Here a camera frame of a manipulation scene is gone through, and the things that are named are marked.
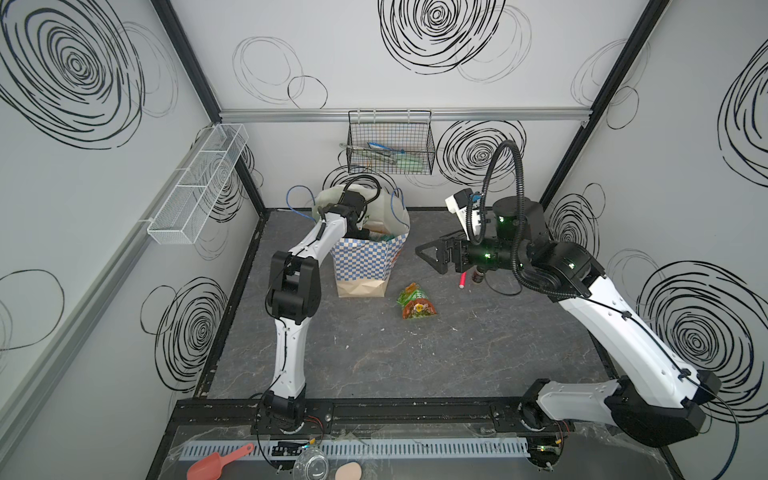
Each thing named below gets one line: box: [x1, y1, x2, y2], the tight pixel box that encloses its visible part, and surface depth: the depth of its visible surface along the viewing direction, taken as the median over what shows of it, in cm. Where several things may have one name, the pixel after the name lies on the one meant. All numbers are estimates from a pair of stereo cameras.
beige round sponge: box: [335, 461, 363, 480], surface depth 67 cm
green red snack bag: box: [396, 282, 437, 319], surface depth 91 cm
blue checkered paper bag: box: [330, 233, 409, 297], surface depth 85 cm
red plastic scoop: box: [187, 443, 254, 480], surface depth 67 cm
